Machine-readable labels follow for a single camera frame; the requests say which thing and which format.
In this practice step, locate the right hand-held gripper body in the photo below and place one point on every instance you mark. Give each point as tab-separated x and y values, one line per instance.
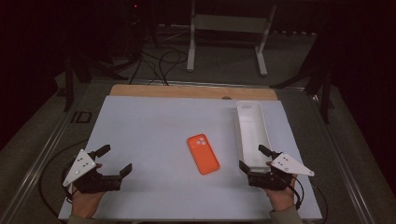
289	165

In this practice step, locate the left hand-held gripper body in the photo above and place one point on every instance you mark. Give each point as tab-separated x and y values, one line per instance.
81	165

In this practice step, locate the white plastic storage tray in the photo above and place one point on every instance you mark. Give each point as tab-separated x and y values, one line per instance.
252	133

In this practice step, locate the orange plastic tray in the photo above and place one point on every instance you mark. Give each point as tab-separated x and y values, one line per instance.
204	155

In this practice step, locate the person's right hand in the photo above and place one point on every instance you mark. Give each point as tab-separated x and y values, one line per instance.
281	199

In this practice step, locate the person's left hand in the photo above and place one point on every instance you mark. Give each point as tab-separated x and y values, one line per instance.
84	203

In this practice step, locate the white table cover sheet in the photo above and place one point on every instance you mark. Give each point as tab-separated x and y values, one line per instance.
149	130

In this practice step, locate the black stand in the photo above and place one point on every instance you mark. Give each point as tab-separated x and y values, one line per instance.
69	87
325	93

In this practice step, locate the grey metal stand frame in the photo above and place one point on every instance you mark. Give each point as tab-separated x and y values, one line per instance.
230	23

